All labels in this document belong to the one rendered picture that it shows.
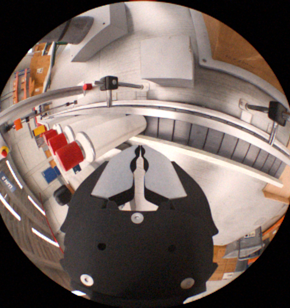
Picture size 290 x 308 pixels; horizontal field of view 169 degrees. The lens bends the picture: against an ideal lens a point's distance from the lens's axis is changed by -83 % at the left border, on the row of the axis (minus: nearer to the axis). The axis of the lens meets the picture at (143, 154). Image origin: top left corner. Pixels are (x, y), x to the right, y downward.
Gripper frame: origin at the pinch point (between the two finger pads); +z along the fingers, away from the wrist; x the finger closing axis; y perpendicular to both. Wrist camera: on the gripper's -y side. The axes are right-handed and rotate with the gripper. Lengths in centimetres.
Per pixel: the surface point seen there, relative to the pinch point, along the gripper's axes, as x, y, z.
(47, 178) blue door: -693, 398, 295
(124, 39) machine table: -6.2, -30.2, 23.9
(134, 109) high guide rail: -1.1, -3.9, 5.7
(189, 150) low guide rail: 9.7, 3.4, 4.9
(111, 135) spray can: -4.7, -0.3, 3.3
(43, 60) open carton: -155, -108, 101
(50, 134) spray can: -21.6, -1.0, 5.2
